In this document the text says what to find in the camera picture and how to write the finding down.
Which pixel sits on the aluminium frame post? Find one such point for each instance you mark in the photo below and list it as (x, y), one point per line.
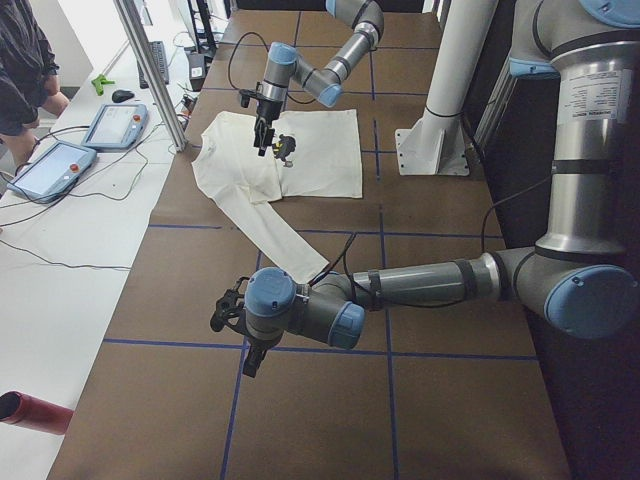
(138, 40)

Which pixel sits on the person in dark jacket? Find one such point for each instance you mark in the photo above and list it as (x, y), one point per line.
(29, 79)

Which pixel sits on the green plastic clamp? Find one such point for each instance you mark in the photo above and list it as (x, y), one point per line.
(100, 82)

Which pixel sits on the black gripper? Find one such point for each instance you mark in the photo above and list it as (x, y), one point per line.
(256, 345)
(263, 111)

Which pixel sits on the blue teach pendant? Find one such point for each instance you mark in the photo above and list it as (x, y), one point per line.
(54, 173)
(116, 127)

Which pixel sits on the far blue teach pendant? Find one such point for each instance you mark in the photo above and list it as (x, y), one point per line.
(116, 127)

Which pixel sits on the white long-sleeve cat shirt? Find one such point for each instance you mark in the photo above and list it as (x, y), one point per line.
(325, 163)

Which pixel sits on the near blue teach pendant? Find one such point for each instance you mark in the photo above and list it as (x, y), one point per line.
(54, 173)

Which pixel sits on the small black box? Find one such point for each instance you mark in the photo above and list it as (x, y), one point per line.
(197, 70)

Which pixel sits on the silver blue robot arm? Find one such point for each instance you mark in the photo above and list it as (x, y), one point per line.
(572, 276)
(285, 64)

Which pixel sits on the white pedestal column base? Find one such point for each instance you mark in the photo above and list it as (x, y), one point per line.
(435, 144)

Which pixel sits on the black computer mouse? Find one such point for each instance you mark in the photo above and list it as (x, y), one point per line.
(122, 95)

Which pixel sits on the red cylinder tube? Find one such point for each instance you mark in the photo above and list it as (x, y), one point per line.
(23, 410)

